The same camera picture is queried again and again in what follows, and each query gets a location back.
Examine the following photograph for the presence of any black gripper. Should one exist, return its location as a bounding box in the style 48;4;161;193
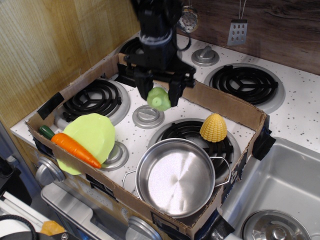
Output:
123;39;196;107

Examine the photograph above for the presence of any green toy broccoli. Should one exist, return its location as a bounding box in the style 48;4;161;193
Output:
146;87;171;111

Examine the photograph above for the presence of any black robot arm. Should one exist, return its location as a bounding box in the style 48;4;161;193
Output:
123;0;196;107

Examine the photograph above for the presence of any silver centre stove knob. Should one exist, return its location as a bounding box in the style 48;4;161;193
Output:
132;105;165;129

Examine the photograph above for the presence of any silver stove knob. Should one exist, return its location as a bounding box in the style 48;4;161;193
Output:
191;46;220;67
132;105;165;129
101;141;129;172

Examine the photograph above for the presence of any back left black burner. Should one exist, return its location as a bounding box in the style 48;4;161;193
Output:
118;37;144;55

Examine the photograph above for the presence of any black burner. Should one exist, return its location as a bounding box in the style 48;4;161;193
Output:
148;118;241;184
118;37;144;55
204;63;286;114
54;78;130;130

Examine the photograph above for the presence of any silver back stove knob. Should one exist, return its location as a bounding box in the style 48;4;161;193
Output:
191;46;220;67

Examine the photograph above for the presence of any front left black burner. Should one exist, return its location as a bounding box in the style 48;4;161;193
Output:
54;78;130;130

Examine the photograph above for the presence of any hanging metal strainer spoon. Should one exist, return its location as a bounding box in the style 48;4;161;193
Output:
178;0;200;34

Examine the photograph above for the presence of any yellow toy corn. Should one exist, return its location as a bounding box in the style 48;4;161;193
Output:
199;113;228;143

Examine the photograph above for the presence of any light green plastic plate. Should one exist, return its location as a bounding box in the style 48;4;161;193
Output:
62;113;116;169

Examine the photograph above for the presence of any silver front stove knob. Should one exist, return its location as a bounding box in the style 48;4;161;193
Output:
101;141;129;172

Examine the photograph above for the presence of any back right black burner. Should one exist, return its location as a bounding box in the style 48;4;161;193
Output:
204;63;286;114

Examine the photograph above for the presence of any hanging metal spatula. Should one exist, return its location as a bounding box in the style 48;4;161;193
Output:
227;0;248;46

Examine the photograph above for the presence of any front right black burner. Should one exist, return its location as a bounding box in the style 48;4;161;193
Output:
148;118;241;184

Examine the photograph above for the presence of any orange toy carrot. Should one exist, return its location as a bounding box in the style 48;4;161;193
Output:
38;125;101;169

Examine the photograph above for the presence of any brown cardboard fence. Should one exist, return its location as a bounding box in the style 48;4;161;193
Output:
26;53;270;240

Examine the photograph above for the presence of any silver oven knob left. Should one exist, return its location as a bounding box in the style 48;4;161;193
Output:
35;156;66;186

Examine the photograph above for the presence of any silver oven knob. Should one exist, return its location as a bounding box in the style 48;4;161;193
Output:
35;156;66;186
125;216;162;240

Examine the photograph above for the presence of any silver oven knob right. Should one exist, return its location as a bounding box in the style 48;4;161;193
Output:
125;216;162;240

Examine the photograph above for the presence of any stainless steel sink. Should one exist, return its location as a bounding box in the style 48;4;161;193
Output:
222;138;320;240

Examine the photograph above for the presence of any silver sink drain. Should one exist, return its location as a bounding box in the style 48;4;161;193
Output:
241;209;311;240

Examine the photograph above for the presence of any orange object bottom left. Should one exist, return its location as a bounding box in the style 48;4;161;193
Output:
40;220;66;236

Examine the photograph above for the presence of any steel pot with handles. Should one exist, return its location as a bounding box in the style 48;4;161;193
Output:
132;138;231;219

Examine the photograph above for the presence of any black cable loop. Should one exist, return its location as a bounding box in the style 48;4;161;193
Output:
0;214;39;240

